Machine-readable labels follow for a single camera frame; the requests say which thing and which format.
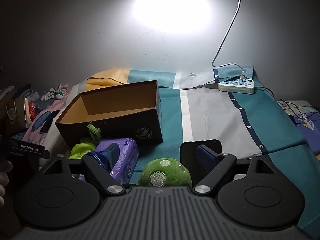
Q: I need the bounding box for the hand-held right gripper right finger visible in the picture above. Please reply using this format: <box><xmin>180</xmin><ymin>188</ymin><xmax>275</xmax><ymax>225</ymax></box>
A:
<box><xmin>192</xmin><ymin>144</ymin><xmax>279</xmax><ymax>195</ymax></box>

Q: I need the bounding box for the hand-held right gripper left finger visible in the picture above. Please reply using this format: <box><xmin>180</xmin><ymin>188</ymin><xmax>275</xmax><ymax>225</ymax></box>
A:
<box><xmin>40</xmin><ymin>142</ymin><xmax>125</xmax><ymax>195</ymax></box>

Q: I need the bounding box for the neon green mesh pouf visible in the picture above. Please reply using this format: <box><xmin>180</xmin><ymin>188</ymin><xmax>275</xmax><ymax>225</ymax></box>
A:
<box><xmin>69</xmin><ymin>122</ymin><xmax>102</xmax><ymax>160</ymax></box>

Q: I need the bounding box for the green plush toy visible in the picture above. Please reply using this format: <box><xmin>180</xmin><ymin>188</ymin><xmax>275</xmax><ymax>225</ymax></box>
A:
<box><xmin>138</xmin><ymin>157</ymin><xmax>193</xmax><ymax>187</ymax></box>

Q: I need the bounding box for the brown cardboard box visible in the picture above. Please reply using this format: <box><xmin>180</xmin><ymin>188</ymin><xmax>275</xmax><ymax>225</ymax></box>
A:
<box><xmin>54</xmin><ymin>80</ymin><xmax>163</xmax><ymax>147</ymax></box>

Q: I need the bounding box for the person's left hand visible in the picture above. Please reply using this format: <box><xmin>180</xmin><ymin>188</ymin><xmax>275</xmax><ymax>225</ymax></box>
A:
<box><xmin>0</xmin><ymin>161</ymin><xmax>13</xmax><ymax>205</ymax></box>

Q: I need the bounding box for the blue white patterned cloth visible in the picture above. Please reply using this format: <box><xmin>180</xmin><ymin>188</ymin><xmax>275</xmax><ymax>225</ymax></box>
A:
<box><xmin>12</xmin><ymin>130</ymin><xmax>31</xmax><ymax>143</ymax></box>

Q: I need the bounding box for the purple tissue packet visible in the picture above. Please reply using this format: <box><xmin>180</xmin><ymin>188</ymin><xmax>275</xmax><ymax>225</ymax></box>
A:
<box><xmin>96</xmin><ymin>137</ymin><xmax>140</xmax><ymax>183</ymax></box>

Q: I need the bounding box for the gold paper bag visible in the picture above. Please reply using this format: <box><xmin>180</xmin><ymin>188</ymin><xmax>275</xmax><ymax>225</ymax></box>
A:
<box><xmin>5</xmin><ymin>97</ymin><xmax>32</xmax><ymax>130</ymax></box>

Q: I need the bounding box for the black smartphone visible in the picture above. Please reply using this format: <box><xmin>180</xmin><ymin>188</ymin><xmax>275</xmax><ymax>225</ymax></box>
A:
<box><xmin>39</xmin><ymin>110</ymin><xmax>59</xmax><ymax>133</ymax></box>

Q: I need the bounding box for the striped teal grey bed sheet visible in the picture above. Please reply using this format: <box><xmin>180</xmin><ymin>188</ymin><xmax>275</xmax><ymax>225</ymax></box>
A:
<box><xmin>50</xmin><ymin>66</ymin><xmax>320</xmax><ymax>238</ymax></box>

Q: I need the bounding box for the clear plastic wrapper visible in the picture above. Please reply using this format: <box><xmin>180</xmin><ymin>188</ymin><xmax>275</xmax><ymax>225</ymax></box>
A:
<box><xmin>25</xmin><ymin>90</ymin><xmax>40</xmax><ymax>101</ymax></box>

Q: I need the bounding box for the brown cardboard piece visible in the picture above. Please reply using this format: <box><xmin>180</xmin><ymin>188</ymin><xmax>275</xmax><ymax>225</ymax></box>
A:
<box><xmin>0</xmin><ymin>85</ymin><xmax>15</xmax><ymax>110</ymax></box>

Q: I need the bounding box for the pink floral bedding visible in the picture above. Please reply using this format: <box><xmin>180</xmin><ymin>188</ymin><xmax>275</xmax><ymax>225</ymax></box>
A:
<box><xmin>10</xmin><ymin>81</ymin><xmax>83</xmax><ymax>155</ymax></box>

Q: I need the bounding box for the black curved flat item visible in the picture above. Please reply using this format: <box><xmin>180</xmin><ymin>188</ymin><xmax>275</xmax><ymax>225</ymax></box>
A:
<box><xmin>14</xmin><ymin>84</ymin><xmax>32</xmax><ymax>98</ymax></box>

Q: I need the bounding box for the white glove bundle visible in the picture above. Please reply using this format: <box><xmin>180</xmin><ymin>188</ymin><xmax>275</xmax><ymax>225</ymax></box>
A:
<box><xmin>41</xmin><ymin>82</ymin><xmax>69</xmax><ymax>101</ymax></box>

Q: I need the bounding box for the white power strip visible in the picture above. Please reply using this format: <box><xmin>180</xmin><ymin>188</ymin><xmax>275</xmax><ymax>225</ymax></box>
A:
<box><xmin>218</xmin><ymin>78</ymin><xmax>256</xmax><ymax>95</ymax></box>

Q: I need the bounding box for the blue printed cloth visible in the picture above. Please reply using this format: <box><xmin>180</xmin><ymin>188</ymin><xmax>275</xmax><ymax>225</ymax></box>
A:
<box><xmin>275</xmin><ymin>100</ymin><xmax>320</xmax><ymax>160</ymax></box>

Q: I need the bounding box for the thin black cable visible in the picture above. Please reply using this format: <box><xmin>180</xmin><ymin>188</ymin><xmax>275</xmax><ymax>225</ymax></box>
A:
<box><xmin>255</xmin><ymin>86</ymin><xmax>320</xmax><ymax>127</ymax></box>

